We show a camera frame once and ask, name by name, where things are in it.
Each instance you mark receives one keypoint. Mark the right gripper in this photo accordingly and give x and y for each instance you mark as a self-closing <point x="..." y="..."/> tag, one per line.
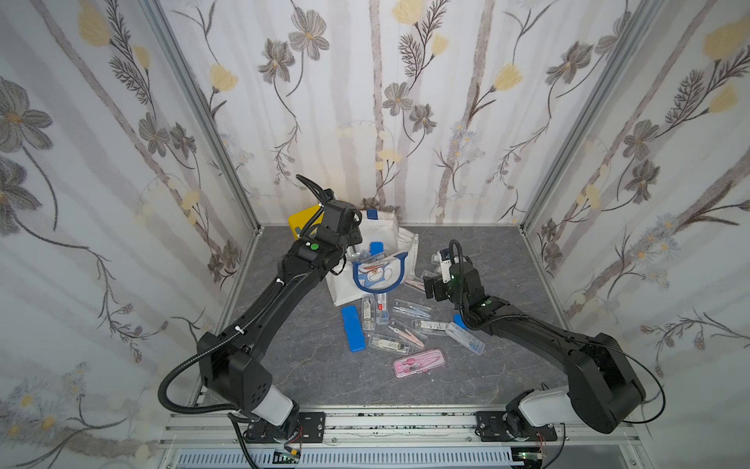
<point x="437" y="287"/>

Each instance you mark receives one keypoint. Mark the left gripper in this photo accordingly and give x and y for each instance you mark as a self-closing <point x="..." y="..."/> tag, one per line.
<point x="355" y="237"/>

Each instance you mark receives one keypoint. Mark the white canvas cartoon tote bag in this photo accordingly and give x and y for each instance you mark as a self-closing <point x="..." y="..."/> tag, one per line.
<point x="376" y="226"/>

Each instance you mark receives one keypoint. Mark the clear case with red label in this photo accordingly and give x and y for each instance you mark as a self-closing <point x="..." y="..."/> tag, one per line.
<point x="382" y="315"/>

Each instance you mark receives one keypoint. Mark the blue compass case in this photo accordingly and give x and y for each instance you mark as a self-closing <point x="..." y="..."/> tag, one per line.
<point x="376" y="248"/>
<point x="353" y="330"/>
<point x="458" y="320"/>

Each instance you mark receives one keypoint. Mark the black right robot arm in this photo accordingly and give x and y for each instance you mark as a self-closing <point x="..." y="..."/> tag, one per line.
<point x="602" y="387"/>

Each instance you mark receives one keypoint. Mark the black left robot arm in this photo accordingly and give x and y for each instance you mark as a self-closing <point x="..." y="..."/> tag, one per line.
<point x="230" y="362"/>

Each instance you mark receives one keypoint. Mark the right arm mounting base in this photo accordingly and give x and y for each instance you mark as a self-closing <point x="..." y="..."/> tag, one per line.
<point x="510" y="427"/>

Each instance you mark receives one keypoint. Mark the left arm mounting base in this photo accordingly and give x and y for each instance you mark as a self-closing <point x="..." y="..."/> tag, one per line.
<point x="302" y="427"/>

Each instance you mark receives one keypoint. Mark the clear long compass case right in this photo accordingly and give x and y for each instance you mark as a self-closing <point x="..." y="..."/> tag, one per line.
<point x="454" y="331"/>

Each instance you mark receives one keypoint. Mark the clear case with pink compass centre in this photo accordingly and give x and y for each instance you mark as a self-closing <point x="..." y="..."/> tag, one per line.
<point x="408" y="334"/>

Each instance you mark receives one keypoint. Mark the pink compass set case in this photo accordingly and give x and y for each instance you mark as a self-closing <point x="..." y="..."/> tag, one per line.
<point x="419" y="363"/>

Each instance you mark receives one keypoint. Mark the yellow plastic lidded box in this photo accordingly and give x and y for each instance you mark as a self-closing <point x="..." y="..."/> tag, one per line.
<point x="309" y="217"/>

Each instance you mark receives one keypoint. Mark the clear case small lower centre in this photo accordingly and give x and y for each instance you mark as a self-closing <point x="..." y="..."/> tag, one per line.
<point x="389" y="344"/>

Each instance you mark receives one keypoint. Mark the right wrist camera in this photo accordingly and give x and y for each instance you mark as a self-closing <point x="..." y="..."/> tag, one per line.
<point x="457" y="267"/>

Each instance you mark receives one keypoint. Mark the aluminium front rail frame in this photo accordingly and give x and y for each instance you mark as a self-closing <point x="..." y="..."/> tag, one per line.
<point x="395" y="437"/>

